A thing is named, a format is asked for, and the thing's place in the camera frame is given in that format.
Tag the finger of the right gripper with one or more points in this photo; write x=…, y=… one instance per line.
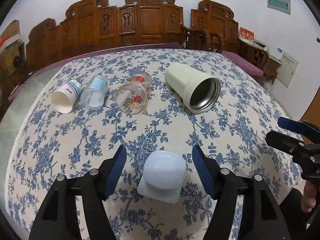
x=304, y=128
x=284, y=142

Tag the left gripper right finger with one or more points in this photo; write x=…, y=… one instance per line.
x=261, y=214

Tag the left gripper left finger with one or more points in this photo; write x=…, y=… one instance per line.
x=57, y=217

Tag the green yogurt cup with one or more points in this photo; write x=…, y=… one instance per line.
x=163, y=176

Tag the white paper cup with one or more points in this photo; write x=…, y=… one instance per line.
x=64, y=98

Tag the clear blue plastic cup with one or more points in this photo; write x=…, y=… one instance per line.
x=93, y=96

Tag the right hand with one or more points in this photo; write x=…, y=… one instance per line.
x=308, y=201

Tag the blue floral tablecloth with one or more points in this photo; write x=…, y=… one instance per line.
x=50, y=143

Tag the purple armchair cushion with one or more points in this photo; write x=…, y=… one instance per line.
x=246, y=66

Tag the cream steel tumbler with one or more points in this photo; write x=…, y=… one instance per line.
x=198, y=90

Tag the red sign plaque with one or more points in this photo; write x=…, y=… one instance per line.
x=246, y=34

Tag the carved wooden armchair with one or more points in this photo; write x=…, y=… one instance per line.
x=218, y=20

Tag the cardboard boxes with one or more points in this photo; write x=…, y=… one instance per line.
x=11, y=48

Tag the carved wooden sofa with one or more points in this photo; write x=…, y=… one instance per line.
x=92, y=25

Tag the white wall box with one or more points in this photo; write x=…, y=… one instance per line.
x=286, y=71

